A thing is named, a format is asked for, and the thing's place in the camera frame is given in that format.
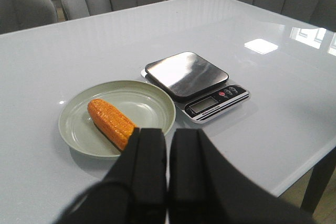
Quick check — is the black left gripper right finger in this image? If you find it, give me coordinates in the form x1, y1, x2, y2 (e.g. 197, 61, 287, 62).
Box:
169, 129, 314, 223

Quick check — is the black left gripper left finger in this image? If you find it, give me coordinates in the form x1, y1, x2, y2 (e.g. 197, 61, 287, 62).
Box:
56, 129, 166, 223

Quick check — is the orange corn cob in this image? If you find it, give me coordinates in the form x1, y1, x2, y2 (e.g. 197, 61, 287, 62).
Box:
87, 99, 137, 151

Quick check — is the light green plate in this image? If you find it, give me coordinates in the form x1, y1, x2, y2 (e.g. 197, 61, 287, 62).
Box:
58, 80, 176, 159

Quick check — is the digital kitchen scale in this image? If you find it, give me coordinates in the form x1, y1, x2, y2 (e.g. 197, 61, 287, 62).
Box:
141, 51, 250, 124

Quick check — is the black table leg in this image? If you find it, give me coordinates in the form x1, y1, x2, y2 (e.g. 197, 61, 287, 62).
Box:
300, 148, 335, 214

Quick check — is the grey upholstered chair left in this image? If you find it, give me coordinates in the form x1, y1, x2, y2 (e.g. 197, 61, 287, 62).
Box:
1, 0, 58, 34

